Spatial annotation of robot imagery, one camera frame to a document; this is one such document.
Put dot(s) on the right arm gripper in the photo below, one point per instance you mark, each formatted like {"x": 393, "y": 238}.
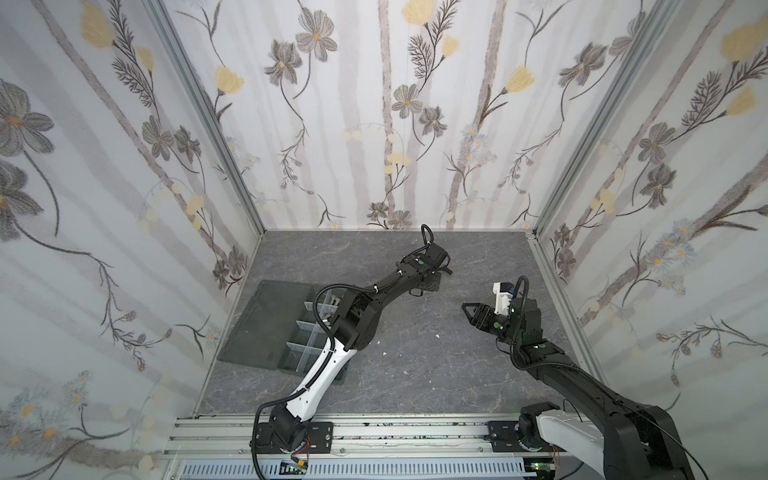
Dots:
{"x": 488, "y": 318}

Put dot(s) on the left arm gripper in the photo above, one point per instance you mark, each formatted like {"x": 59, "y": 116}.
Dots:
{"x": 436, "y": 286}

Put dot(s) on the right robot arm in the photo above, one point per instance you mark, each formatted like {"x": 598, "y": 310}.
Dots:
{"x": 612, "y": 434}

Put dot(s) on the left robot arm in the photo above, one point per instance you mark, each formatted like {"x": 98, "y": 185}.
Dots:
{"x": 349, "y": 315}

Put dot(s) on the green compartment organizer box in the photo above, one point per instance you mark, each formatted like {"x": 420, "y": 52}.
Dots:
{"x": 277, "y": 330}

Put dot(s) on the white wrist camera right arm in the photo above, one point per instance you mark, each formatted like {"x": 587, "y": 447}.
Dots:
{"x": 504, "y": 293}

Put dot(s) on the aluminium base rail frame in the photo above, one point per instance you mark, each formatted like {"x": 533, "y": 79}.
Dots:
{"x": 424, "y": 446}

